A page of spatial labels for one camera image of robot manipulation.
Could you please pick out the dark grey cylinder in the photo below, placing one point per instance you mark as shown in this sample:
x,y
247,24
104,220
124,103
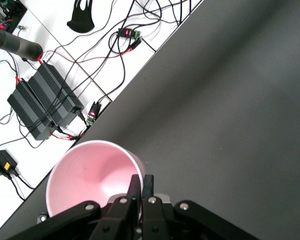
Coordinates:
x,y
12,42

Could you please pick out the black circuit board tray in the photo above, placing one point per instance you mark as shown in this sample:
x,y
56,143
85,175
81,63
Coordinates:
x,y
12,12

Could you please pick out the black box yellow label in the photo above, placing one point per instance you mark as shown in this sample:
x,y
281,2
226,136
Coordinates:
x,y
1,162

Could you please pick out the black finned power supply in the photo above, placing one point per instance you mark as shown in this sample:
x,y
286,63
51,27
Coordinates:
x,y
55,90
27,110

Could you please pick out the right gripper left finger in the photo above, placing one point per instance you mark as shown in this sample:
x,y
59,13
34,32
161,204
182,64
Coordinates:
x,y
115,220

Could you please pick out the black cutout plastic holder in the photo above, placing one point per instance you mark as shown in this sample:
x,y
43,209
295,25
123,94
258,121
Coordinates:
x,y
81,25

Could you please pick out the adapter board with red LED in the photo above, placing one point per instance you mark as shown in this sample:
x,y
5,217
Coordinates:
x,y
127,33
93,113

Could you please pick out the pink plastic cup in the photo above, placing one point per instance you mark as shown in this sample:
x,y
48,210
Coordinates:
x,y
90,170

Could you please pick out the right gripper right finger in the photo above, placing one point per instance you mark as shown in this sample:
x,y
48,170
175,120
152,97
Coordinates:
x,y
160,220

